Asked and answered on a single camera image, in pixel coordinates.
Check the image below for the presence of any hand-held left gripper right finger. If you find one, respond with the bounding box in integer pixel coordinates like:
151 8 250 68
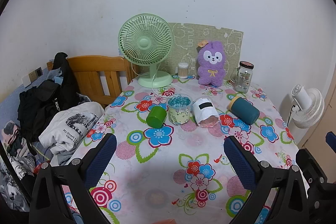
223 135 310 224

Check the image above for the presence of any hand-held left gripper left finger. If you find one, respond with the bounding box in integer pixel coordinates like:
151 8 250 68
29 133 118 224

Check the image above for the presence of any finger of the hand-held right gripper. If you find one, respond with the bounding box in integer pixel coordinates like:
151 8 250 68
325 132 336 147
296 148 336 224

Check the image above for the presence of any teal cup with yellow lid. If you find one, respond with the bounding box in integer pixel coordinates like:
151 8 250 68
227 97 260 125

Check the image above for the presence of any white cup with black label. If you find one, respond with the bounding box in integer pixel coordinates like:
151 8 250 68
192 97 220 128

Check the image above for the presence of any green cup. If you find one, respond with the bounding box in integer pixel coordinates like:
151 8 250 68
146 106 168 128

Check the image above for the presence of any clear patterned plastic cup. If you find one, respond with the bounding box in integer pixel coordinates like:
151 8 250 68
167 93 193 125

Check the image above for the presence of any white standing fan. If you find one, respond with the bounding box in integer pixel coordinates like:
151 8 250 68
291 84 325 129

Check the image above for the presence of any white printed shirt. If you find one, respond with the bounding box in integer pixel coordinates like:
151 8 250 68
38 102 105 155

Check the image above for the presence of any floral tablecloth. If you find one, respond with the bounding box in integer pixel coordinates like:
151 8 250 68
62 74 310 224

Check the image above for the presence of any black clothing pile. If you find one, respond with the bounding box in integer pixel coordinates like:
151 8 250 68
18 52 82 143

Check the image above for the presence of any glass jar with lid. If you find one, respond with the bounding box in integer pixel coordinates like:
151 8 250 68
231 61 255 93

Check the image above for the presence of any printed bedding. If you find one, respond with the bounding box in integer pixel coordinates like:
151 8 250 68
0 120 50 214

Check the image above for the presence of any light blue cloth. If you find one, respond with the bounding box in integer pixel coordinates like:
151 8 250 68
53 69 65 86

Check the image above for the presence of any wooden headboard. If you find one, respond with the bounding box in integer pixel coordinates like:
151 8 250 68
47 55 139 109

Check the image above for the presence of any purple plush toy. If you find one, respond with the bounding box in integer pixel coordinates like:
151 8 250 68
196 40 229 86

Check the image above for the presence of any cotton swab container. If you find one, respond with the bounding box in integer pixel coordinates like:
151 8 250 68
178 62 190 80

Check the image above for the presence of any green desk fan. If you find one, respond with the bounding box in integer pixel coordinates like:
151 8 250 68
118 13 174 88

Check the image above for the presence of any black fan cable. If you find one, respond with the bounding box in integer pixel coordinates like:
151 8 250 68
286 105 296 127

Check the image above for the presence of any green patterned wall mat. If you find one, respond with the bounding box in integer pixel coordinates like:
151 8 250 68
168 22 244 83

